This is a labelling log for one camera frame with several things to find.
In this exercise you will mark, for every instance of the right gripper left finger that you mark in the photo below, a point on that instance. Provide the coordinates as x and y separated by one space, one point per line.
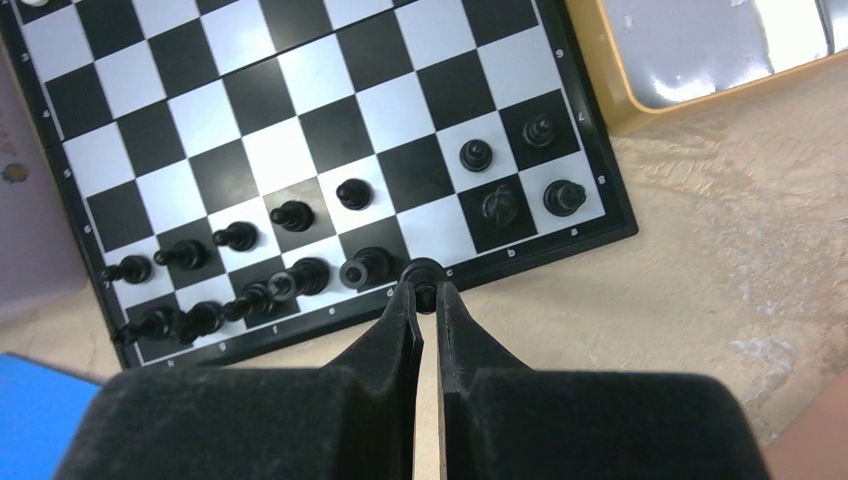
353 418

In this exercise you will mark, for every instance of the gold rectangular metal tin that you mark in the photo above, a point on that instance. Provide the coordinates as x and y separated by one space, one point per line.
654 61

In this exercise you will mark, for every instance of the black pawn a-file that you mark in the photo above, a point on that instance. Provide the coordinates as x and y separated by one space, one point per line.
539 131

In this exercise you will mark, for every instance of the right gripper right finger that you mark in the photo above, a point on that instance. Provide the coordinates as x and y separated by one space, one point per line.
502 419

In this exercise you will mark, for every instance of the black chess pawn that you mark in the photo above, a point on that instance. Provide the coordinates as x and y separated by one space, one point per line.
132 269
187 254

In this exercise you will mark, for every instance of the black chess piece d-file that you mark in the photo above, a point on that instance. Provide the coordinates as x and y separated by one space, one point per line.
370 266

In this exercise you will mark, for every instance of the black chess knight g-file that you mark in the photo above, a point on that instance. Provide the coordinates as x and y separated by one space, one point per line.
202 319

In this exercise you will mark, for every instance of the black chess piece corner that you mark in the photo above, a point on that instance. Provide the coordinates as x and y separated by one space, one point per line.
563 198

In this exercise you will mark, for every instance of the black chess bishop c-file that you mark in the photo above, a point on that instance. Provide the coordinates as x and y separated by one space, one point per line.
425 274

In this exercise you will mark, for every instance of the orange plastic tiered organizer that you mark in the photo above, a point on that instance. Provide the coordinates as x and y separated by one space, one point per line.
814 445

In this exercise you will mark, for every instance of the blue folder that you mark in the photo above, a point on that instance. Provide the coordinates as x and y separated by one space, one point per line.
41 409

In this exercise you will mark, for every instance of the black chess rook corner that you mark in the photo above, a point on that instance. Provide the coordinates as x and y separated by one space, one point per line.
154 324

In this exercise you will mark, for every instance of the black pawn b-file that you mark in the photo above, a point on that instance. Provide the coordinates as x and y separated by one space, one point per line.
476 155

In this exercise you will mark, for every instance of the black and silver chessboard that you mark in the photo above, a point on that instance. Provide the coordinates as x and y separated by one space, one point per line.
168 120

